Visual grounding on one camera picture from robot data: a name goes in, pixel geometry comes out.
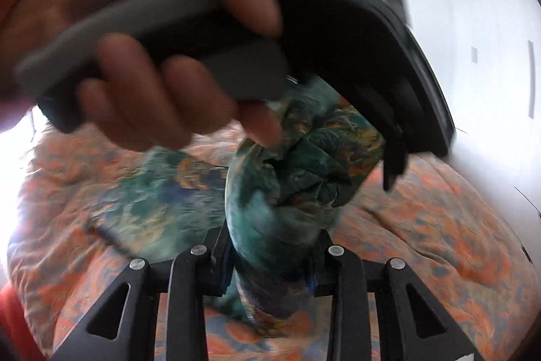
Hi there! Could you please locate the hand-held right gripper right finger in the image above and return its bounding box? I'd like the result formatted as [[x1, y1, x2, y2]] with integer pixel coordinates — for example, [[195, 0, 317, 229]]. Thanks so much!
[[306, 231, 487, 361]]

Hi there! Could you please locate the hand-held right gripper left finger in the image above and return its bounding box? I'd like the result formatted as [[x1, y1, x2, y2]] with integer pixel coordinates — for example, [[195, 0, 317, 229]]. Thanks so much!
[[51, 228, 237, 361]]

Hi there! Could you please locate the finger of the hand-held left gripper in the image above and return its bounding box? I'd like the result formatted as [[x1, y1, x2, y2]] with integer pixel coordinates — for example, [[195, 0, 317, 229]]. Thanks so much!
[[380, 124, 409, 193]]

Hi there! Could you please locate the green patterned garment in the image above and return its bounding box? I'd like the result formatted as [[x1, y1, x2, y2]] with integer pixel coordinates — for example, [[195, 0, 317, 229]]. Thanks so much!
[[91, 77, 387, 337]]

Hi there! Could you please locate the orange floral quilt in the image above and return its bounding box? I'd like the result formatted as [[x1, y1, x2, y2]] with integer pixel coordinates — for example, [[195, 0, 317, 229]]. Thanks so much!
[[6, 124, 541, 361]]

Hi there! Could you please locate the orange bed sheet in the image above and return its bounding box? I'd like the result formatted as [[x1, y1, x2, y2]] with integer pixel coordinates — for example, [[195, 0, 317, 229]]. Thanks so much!
[[0, 284, 30, 361]]

